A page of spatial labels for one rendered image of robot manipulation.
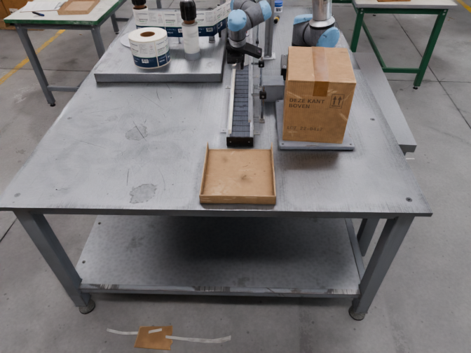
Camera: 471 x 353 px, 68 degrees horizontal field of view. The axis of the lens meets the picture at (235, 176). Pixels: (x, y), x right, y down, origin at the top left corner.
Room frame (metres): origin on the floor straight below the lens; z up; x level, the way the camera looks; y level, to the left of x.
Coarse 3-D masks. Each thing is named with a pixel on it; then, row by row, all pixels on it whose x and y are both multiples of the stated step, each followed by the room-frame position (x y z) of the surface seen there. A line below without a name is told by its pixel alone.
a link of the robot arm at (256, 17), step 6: (264, 0) 1.56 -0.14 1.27; (246, 6) 1.56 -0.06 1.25; (252, 6) 1.53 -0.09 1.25; (258, 6) 1.52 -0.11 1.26; (264, 6) 1.52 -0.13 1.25; (270, 6) 1.53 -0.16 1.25; (246, 12) 1.50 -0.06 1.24; (252, 12) 1.50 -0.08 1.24; (258, 12) 1.50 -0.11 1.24; (264, 12) 1.51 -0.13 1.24; (270, 12) 1.52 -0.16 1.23; (252, 18) 1.48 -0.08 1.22; (258, 18) 1.49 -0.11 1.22; (264, 18) 1.51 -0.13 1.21; (252, 24) 1.48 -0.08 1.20; (258, 24) 1.51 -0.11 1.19
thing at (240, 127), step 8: (240, 72) 1.71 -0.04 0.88; (248, 72) 1.70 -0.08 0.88; (240, 80) 1.62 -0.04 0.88; (248, 80) 1.62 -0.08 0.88; (240, 88) 1.54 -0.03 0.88; (248, 88) 1.53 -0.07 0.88; (240, 96) 1.46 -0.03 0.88; (240, 104) 1.39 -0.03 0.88; (240, 112) 1.33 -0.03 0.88; (232, 120) 1.26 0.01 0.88; (240, 120) 1.26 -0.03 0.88; (232, 128) 1.20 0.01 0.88; (240, 128) 1.20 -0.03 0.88; (248, 128) 1.20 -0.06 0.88; (232, 136) 1.15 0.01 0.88; (240, 136) 1.15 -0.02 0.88; (248, 136) 1.15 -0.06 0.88
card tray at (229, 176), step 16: (272, 144) 1.10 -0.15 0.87; (208, 160) 1.06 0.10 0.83; (224, 160) 1.05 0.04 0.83; (240, 160) 1.05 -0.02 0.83; (256, 160) 1.05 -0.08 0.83; (272, 160) 1.02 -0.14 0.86; (208, 176) 0.96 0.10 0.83; (224, 176) 0.96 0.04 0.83; (240, 176) 0.96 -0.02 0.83; (256, 176) 0.96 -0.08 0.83; (272, 176) 0.95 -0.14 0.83; (208, 192) 0.88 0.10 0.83; (224, 192) 0.88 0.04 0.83; (240, 192) 0.88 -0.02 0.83; (256, 192) 0.88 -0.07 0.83; (272, 192) 0.87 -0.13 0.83
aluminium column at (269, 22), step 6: (270, 0) 2.00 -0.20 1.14; (270, 18) 1.99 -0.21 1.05; (270, 24) 1.99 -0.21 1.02; (270, 30) 1.99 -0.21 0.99; (264, 36) 2.03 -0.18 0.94; (270, 36) 1.98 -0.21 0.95; (264, 42) 2.00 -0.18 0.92; (270, 42) 1.98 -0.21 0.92; (264, 48) 1.99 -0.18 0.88; (270, 48) 1.98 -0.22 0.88; (264, 54) 1.99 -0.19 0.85; (270, 54) 1.98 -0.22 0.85
